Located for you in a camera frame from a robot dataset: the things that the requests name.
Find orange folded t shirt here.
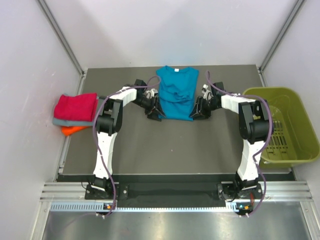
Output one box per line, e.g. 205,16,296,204
61,126,90,137

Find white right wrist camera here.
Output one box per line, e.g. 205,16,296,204
201,84,212,101

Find aluminium front rail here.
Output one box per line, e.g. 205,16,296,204
40,181,313,202

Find left aluminium frame post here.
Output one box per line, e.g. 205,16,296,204
36,0,85,76

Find red folded t shirt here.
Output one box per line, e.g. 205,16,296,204
53,93,98,122

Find blue t shirt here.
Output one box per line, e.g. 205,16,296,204
156,65,199,121

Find olive green plastic basket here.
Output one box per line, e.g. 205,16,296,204
243,87,320,168

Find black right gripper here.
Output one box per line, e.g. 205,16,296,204
188,96,219,121

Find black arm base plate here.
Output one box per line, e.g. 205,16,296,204
84,174,262,208

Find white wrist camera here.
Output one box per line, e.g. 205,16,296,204
145,88,158,99
201,84,212,101

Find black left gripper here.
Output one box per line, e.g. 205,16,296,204
131,95,166,121

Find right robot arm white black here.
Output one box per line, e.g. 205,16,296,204
189,82,274,198

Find right aluminium frame post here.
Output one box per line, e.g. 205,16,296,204
258,0,306,74

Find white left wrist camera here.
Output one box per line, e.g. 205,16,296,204
145,88,158,99

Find aluminium frame post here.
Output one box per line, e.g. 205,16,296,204
36,0,85,76
258,0,306,74

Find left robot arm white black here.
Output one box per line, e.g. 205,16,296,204
87,79,165,199

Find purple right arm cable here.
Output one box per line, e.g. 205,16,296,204
204,70,274,217

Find grey folded t shirt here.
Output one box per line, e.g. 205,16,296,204
52,118,93,127

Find slotted grey cable duct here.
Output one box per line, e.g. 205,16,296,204
50,201,251,213

